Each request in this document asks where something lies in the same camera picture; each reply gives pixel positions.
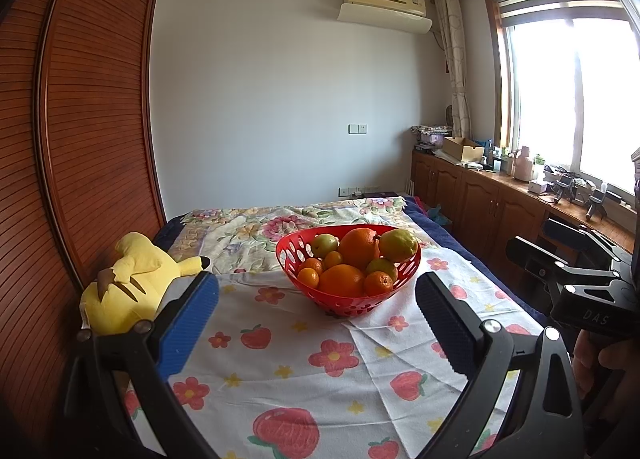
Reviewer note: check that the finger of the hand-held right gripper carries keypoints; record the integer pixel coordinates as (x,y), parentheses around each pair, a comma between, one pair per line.
(562,236)
(532,259)

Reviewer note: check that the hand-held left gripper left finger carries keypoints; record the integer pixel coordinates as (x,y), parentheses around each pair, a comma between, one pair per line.
(187,324)

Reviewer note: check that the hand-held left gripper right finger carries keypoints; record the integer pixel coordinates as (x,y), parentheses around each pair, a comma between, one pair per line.
(445,324)

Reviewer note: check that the small tangerine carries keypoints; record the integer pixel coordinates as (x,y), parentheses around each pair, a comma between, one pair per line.
(378,283)
(332,259)
(308,278)
(311,265)

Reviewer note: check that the green apple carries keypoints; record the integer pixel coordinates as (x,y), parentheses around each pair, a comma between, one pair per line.
(381,266)

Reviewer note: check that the large yellow pear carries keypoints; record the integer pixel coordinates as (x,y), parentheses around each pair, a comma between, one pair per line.
(398,244)

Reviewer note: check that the large orange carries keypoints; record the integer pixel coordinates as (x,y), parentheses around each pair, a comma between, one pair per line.
(341,280)
(359,246)

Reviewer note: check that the red plastic basket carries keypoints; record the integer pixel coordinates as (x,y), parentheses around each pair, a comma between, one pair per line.
(307,291)

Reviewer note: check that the person's right hand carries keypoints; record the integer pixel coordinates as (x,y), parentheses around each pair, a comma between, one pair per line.
(587,359)

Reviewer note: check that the small white box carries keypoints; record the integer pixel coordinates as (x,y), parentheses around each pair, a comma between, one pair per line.
(539,186)

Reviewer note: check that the yellow plush toy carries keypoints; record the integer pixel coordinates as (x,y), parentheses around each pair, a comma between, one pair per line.
(130,284)

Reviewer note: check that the green cap bottle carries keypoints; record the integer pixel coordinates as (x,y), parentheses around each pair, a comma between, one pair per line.
(538,168)

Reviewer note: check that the wooden cabinet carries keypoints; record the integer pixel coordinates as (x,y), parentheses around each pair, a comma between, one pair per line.
(480,199)

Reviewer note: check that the white bottle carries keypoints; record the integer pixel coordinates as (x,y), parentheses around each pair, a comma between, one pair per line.
(522,166)

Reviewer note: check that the teal cloth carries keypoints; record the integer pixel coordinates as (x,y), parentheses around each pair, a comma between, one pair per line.
(439,216)

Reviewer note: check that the floral blanket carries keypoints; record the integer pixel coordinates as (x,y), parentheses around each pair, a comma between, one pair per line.
(240,229)

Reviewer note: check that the white strawberry print cloth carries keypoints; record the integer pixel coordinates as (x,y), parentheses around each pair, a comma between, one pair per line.
(300,354)

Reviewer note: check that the cardboard box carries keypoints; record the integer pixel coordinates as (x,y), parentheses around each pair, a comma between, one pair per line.
(462,150)

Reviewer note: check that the window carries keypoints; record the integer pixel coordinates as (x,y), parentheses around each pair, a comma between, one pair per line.
(550,89)

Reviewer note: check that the pile of folded cloths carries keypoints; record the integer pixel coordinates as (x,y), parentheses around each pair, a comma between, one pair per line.
(430,135)

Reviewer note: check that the patterned curtain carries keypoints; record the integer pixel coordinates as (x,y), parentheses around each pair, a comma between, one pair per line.
(455,64)

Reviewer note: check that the white air deflector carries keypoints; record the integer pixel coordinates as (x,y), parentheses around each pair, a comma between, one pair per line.
(385,19)

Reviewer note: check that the white wall outlet strip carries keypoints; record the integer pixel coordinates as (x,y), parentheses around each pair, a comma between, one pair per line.
(357,190)

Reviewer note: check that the white wall switch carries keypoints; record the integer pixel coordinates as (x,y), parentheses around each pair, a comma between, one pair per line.
(357,128)

